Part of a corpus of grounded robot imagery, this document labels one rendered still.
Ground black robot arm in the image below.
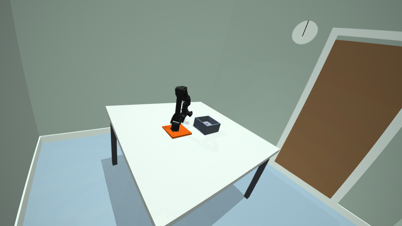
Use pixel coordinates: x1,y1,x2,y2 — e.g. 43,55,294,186
170,86,193,132

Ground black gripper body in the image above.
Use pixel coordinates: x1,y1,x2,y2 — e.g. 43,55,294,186
181,108,188,119

